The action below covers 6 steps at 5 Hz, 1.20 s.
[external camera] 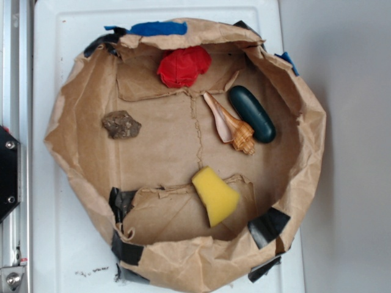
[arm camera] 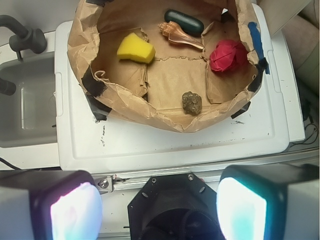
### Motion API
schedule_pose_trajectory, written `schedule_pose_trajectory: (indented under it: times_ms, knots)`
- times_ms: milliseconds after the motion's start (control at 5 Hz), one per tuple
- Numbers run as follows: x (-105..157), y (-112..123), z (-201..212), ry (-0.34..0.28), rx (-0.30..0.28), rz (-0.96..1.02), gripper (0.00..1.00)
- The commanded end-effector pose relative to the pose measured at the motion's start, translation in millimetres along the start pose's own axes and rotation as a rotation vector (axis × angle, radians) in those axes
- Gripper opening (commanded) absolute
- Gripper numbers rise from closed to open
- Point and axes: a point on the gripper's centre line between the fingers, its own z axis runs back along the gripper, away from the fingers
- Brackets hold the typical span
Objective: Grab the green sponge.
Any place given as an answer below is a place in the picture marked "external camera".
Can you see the yellow sponge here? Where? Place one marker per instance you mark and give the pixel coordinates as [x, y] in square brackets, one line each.
[219, 199]

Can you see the dark green oval sponge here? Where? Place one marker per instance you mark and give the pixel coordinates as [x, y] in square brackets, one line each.
[252, 112]

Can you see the brown paper bag bin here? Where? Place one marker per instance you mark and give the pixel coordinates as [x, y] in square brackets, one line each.
[138, 192]

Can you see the orange spiral seashell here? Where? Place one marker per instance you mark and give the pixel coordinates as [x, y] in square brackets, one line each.
[231, 130]

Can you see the brown grey rock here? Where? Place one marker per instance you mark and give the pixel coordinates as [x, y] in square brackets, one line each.
[120, 125]

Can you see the red crumpled cloth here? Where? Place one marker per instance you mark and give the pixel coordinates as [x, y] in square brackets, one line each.
[181, 67]

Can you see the white plastic tray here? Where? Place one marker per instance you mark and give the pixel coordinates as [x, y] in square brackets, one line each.
[68, 253]

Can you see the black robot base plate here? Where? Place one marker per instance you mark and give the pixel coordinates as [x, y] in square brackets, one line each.
[10, 173]

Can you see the aluminium frame rail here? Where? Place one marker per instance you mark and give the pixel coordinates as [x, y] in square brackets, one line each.
[17, 21]

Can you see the metal corner bracket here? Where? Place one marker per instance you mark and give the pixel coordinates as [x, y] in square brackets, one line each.
[13, 279]

